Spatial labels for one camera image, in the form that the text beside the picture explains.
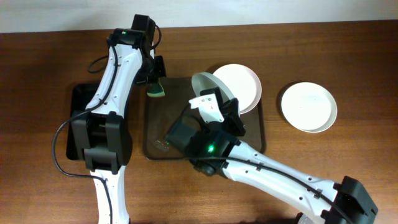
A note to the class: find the brown plastic serving tray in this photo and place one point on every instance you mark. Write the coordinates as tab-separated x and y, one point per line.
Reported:
161	113

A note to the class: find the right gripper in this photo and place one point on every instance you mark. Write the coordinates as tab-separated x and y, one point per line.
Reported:
229	111

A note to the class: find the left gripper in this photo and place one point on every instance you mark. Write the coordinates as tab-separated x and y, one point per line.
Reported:
142	76

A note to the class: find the white plate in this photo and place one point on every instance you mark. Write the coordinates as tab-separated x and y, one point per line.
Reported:
204	81
309	107
243	83

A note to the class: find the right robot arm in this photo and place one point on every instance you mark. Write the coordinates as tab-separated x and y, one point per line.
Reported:
210	142

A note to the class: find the green yellow sponge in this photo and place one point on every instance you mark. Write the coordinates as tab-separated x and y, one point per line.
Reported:
156	90

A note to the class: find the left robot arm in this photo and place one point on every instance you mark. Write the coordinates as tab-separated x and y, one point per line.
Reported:
100	132

